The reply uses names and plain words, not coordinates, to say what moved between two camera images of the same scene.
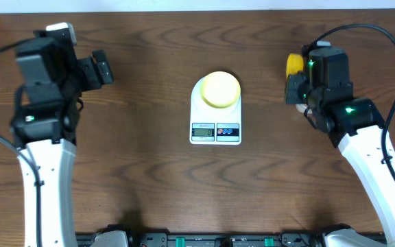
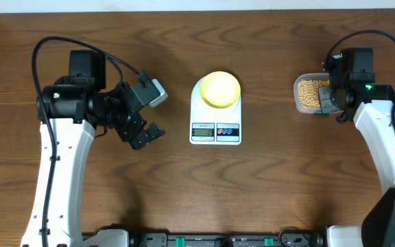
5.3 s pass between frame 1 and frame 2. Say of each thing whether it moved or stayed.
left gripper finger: moved
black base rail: stayed
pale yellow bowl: stayed
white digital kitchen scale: stayed
